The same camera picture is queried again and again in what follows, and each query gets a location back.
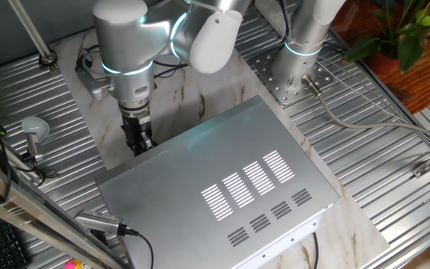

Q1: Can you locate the grey robot power cable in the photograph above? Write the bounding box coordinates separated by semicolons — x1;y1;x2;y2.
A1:
299;73;430;150

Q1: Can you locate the black microwave power cord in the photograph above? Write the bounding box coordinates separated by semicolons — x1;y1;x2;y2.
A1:
311;231;320;269

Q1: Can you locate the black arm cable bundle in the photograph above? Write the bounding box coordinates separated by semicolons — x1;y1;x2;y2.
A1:
278;0;291;43

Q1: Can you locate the silver pole with black base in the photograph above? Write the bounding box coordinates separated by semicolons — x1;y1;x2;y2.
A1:
7;0;60;74

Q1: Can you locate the potted green plant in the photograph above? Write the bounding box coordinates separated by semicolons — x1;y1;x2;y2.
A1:
343;0;430;75

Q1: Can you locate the marble pattern table mat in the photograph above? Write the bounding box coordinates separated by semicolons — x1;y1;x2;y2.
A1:
49;9;391;269

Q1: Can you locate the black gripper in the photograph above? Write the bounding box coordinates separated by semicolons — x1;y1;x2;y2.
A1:
120;108;158;157

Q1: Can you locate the silver finned camera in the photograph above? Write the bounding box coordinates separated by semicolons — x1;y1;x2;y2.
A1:
73;208;123;237

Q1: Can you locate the aluminium frame beam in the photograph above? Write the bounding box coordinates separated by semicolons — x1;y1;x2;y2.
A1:
0;151;130;269

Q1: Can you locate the black finned camera cable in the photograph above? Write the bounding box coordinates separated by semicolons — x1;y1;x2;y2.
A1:
116;223;155;269

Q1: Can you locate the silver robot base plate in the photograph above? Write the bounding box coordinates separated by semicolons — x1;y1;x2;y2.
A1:
250;46;336;108

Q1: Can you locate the silver microwave housing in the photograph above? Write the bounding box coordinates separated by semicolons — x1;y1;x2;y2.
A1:
94;95;342;269

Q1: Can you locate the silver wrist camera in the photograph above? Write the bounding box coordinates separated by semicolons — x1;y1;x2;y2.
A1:
75;65;115;101

